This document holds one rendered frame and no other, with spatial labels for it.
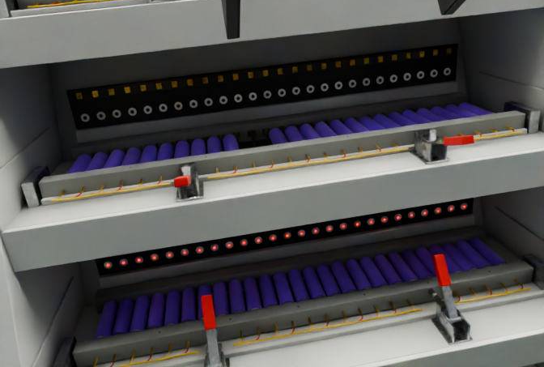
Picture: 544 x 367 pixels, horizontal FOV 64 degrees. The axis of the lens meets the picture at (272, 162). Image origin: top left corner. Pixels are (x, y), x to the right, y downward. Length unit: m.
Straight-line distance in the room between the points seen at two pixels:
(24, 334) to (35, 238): 0.10
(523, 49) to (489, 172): 0.18
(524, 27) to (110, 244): 0.54
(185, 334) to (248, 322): 0.07
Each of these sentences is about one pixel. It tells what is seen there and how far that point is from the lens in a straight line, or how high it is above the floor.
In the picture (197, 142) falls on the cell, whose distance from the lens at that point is 0.56.
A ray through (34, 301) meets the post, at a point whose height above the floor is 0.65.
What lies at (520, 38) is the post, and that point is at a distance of 0.65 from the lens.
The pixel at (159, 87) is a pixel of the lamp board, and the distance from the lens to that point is 0.61.
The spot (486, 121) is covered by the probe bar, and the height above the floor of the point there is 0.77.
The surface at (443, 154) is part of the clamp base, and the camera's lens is 0.51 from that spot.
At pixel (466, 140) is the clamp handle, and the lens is 0.45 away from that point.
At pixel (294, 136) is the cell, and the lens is 0.54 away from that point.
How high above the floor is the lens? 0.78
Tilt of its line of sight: 2 degrees down
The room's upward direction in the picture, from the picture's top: 8 degrees counter-clockwise
